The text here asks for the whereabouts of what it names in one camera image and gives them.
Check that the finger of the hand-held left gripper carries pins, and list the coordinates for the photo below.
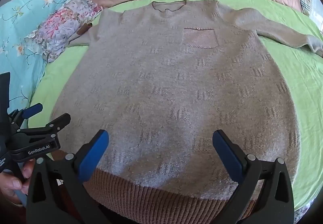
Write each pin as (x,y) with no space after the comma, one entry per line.
(32,110)
(55,123)

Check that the teal floral blanket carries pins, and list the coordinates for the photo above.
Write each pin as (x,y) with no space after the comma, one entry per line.
(25,12)

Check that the beige knitted sweater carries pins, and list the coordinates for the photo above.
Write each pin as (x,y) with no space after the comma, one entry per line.
(164,88)

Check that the floral ruffled pillow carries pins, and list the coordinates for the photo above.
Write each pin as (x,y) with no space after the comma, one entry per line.
(58,27)

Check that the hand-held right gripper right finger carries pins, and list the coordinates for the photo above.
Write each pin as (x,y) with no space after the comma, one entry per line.
(227,156)

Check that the green bed sheet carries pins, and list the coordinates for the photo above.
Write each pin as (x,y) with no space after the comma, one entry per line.
(302,82)

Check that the person's left hand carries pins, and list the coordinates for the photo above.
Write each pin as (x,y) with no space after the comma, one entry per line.
(14,183)

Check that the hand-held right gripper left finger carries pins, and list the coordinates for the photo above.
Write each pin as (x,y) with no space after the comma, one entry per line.
(93,156)

